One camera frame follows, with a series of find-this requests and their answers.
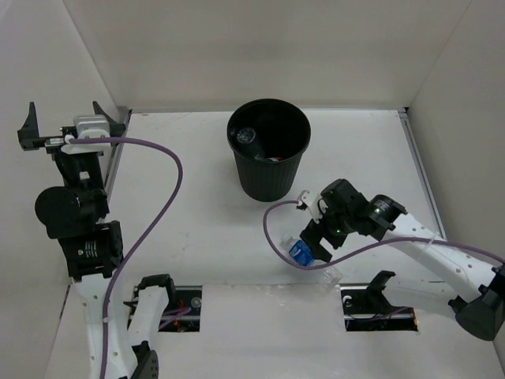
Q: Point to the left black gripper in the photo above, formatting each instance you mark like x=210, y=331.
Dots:
x=49, y=140

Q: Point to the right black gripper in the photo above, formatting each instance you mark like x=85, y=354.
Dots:
x=312, y=234

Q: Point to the blue label water bottle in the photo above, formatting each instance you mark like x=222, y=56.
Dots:
x=299, y=253

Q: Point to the red label clear bottle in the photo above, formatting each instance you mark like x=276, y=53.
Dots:
x=274, y=158

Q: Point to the clear unlabelled plastic bottle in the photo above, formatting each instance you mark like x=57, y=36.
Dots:
x=249, y=143

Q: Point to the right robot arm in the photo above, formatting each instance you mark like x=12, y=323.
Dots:
x=470, y=291

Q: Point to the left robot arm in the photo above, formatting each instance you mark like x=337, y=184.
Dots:
x=75, y=215

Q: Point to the black plastic waste bin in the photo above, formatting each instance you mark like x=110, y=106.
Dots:
x=284, y=131

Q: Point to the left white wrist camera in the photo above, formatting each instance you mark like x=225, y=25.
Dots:
x=83, y=125

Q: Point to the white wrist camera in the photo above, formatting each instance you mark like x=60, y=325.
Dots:
x=83, y=125
x=312, y=202

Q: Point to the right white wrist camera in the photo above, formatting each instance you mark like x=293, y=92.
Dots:
x=312, y=202

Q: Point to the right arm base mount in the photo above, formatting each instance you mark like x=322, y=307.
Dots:
x=365, y=311

